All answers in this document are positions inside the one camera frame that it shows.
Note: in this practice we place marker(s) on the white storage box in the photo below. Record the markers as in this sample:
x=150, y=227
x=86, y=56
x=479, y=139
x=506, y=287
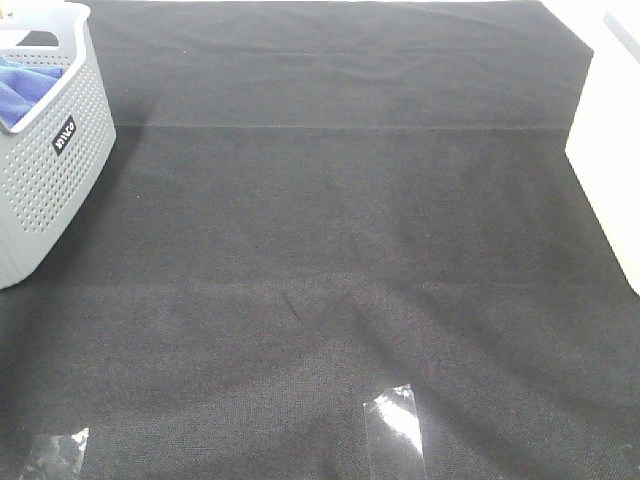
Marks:
x=603, y=143

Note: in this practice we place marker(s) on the clear tape strip centre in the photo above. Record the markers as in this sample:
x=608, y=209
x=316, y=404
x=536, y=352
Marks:
x=393, y=436

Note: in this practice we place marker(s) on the clear tape strip left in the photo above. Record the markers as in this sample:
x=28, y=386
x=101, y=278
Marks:
x=56, y=457

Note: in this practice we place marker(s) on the clear tape strip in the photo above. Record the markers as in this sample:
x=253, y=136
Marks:
x=56, y=457
x=393, y=436

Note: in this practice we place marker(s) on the black table cloth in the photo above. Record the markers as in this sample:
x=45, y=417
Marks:
x=306, y=204

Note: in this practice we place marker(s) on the blue microfibre towel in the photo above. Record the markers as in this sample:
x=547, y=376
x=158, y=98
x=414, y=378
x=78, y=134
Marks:
x=22, y=87

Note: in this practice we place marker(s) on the grey perforated laundry basket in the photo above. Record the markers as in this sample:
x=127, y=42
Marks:
x=51, y=158

